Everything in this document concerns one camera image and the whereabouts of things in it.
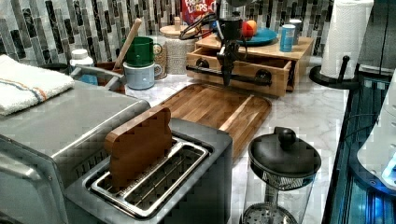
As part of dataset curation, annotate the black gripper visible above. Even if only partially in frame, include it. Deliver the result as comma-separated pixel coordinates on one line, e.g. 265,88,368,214
216,17,242,86

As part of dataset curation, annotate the bamboo drawer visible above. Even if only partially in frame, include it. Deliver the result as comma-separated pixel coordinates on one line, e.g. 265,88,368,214
186,48,295,96

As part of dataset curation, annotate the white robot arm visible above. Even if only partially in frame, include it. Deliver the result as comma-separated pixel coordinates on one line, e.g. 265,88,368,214
309,13,396,195

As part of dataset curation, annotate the bamboo drawer cabinet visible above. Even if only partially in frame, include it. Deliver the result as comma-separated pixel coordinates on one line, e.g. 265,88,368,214
195,35,314,91

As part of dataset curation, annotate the wooden cutting board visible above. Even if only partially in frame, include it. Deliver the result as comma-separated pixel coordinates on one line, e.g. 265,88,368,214
161,84,272,161

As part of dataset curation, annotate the red apple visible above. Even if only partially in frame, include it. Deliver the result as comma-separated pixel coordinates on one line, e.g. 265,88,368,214
242,21,254,38

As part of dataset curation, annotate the blue plate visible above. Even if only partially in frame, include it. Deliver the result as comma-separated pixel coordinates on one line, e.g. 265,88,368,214
237,28,277,47

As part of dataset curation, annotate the orange fruit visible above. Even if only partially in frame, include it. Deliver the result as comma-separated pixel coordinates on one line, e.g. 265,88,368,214
246,20,257,36

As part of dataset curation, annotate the jar with wooden lid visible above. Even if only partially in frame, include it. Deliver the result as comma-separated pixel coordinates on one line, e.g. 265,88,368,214
160,17,196,75

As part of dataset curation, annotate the blue shaker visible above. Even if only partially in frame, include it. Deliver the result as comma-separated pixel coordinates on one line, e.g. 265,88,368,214
279,24,295,52

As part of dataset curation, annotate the froot loops cereal box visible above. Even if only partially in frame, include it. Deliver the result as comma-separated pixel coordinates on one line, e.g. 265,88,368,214
181,0,216,24

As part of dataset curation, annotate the dark grey shaker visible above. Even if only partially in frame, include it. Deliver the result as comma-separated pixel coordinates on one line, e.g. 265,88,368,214
290,19,303,45

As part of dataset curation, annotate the green cup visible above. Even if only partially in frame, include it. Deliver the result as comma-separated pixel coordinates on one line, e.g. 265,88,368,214
123,36,154,67

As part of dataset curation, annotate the black paper towel holder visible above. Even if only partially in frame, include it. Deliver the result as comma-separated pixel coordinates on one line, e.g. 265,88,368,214
309,55,360,90

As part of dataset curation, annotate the light blue mug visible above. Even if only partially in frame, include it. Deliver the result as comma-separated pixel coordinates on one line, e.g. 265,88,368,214
123,63,163,91

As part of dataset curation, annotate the wooden utensil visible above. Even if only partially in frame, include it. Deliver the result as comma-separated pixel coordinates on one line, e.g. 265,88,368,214
113,18,142,69

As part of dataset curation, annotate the brown wooden utensil box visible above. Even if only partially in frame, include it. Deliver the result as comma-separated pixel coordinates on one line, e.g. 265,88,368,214
94,62,126,94

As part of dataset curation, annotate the black two-slot toaster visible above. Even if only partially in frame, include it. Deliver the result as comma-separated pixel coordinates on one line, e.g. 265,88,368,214
65,119,233,224

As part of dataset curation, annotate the wooden toast slice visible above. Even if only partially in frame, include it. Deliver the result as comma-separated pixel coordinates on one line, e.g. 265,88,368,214
104,105,172,189

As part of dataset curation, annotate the paper towel roll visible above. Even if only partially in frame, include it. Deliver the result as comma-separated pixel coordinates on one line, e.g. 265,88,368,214
320,0,374,79

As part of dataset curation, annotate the white cap blue bottle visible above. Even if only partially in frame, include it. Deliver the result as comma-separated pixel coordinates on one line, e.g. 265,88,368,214
69,49,99,86

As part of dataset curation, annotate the silver toaster oven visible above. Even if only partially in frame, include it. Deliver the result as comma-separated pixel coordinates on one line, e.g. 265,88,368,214
0,81,149,224

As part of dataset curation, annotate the white striped towel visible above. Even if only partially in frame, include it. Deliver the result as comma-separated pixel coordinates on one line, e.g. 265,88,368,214
0,55,75,116

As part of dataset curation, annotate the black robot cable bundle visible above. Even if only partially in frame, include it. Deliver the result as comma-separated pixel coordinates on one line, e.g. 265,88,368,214
178,11,225,41

